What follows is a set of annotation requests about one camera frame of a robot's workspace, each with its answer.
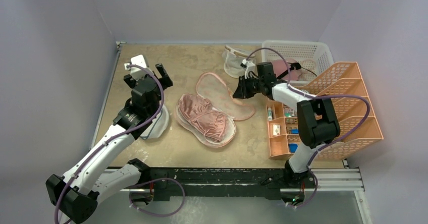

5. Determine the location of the floral mesh laundry bag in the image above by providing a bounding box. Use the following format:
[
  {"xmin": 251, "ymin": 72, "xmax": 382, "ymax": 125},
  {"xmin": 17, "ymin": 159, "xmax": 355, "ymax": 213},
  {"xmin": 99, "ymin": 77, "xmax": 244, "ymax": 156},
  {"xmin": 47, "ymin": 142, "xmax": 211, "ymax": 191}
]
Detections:
[{"xmin": 175, "ymin": 73, "xmax": 255, "ymax": 148}]

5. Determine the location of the pink satin bra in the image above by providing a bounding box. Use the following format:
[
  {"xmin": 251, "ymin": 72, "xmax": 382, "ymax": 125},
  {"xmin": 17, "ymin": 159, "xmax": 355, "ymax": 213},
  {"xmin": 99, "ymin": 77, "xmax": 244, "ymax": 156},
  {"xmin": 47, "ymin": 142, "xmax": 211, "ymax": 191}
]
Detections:
[{"xmin": 178, "ymin": 94, "xmax": 228, "ymax": 142}]

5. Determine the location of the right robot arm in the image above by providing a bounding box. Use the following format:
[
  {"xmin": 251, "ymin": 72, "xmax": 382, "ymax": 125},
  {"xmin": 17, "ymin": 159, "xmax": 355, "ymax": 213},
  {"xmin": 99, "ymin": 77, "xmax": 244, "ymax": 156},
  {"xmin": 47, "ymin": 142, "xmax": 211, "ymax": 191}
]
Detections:
[{"xmin": 233, "ymin": 60, "xmax": 341, "ymax": 187}]

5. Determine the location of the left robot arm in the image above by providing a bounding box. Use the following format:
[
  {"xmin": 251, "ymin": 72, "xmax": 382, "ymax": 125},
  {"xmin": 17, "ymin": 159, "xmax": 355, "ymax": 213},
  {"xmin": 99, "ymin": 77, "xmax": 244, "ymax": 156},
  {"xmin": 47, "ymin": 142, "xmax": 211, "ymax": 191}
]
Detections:
[{"xmin": 46, "ymin": 63, "xmax": 173, "ymax": 223}]

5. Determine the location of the pink bra in basket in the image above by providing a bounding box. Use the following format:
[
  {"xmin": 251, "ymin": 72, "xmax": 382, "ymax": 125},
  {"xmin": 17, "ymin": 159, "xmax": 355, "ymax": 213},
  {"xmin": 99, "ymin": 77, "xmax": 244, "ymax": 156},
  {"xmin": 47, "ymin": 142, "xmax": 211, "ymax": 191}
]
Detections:
[{"xmin": 272, "ymin": 58, "xmax": 302, "ymax": 81}]

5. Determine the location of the white round mesh bag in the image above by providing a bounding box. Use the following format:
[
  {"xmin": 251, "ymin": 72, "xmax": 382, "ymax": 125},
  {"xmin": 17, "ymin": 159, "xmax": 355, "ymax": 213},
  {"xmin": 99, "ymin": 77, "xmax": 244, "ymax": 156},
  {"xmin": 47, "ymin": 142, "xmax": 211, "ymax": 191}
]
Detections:
[{"xmin": 140, "ymin": 105, "xmax": 170, "ymax": 140}]

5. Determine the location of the white marker in organizer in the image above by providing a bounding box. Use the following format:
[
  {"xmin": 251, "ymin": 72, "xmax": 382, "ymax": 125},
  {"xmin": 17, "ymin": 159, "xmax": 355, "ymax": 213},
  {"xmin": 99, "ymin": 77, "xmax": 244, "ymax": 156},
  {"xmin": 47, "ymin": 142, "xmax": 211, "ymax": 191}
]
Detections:
[{"xmin": 267, "ymin": 107, "xmax": 273, "ymax": 121}]

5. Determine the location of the white box in organizer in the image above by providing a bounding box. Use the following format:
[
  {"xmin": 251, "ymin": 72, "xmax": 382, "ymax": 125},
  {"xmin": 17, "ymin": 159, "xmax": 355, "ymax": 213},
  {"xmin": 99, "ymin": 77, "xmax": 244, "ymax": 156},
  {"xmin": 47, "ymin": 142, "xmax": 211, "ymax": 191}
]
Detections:
[{"xmin": 272, "ymin": 124, "xmax": 281, "ymax": 136}]

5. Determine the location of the white plastic basket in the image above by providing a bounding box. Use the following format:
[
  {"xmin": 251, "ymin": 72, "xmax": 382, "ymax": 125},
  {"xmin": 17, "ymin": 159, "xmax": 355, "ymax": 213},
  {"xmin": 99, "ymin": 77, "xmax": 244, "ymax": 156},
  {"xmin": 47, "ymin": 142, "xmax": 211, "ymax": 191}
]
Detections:
[{"xmin": 261, "ymin": 40, "xmax": 334, "ymax": 86}]

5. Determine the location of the blue item in organizer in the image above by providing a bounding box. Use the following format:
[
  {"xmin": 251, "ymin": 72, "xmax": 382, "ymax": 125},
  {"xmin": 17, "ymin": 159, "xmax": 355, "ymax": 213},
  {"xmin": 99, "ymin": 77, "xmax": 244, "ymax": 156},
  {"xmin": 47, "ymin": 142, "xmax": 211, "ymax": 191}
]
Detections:
[{"xmin": 288, "ymin": 143, "xmax": 298, "ymax": 153}]

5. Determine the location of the orange plastic desk organizer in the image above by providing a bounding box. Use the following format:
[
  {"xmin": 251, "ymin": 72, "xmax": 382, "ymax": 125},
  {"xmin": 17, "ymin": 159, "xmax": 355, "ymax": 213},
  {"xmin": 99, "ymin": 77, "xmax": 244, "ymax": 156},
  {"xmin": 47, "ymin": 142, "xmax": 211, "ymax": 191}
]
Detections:
[{"xmin": 266, "ymin": 62, "xmax": 384, "ymax": 160}]

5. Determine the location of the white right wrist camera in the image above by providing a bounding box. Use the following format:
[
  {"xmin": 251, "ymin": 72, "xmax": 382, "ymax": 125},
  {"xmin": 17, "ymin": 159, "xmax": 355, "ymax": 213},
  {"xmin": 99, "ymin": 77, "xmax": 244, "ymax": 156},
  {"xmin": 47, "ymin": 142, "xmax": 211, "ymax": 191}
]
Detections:
[{"xmin": 240, "ymin": 59, "xmax": 256, "ymax": 79}]

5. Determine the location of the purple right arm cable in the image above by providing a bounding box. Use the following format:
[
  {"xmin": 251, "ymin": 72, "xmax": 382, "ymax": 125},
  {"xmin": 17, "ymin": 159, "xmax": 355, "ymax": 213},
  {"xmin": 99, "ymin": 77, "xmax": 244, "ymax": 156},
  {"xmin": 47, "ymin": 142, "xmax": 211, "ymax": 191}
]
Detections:
[{"xmin": 245, "ymin": 47, "xmax": 371, "ymax": 210}]

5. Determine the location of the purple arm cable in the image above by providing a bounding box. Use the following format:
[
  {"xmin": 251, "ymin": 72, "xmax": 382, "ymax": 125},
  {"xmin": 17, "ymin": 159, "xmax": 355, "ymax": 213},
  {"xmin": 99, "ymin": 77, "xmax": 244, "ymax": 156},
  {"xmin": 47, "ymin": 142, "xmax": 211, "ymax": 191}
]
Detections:
[
  {"xmin": 245, "ymin": 47, "xmax": 371, "ymax": 210},
  {"xmin": 54, "ymin": 64, "xmax": 186, "ymax": 224}
]

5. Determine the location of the white mesh drawstring bag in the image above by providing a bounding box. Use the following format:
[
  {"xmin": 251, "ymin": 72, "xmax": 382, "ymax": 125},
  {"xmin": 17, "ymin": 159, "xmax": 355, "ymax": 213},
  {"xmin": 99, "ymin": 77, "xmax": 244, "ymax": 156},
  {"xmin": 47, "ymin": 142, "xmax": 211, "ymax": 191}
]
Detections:
[{"xmin": 222, "ymin": 45, "xmax": 256, "ymax": 79}]

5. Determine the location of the metal corner bracket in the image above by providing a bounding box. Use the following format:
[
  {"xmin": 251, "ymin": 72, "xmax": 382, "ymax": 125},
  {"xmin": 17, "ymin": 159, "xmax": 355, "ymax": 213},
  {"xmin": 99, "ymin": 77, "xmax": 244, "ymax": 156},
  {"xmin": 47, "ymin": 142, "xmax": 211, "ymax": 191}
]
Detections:
[{"xmin": 116, "ymin": 41, "xmax": 127, "ymax": 53}]

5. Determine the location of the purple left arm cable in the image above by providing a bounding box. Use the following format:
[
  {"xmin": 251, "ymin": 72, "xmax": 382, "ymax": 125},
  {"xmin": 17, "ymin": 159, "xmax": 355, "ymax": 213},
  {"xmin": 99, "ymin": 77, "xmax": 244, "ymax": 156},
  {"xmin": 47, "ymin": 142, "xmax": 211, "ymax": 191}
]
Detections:
[{"xmin": 54, "ymin": 64, "xmax": 186, "ymax": 224}]

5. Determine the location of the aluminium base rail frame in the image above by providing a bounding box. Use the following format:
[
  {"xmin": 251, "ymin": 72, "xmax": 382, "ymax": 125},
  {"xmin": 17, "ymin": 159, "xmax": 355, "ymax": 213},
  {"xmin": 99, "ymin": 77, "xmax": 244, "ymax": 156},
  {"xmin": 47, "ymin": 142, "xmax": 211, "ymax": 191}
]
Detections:
[{"xmin": 58, "ymin": 167, "xmax": 373, "ymax": 224}]

